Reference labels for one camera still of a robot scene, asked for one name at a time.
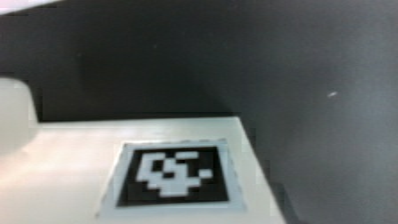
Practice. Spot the white drawer box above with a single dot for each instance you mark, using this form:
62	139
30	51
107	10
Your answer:
126	172

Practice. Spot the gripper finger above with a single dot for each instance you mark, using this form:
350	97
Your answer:
286	205

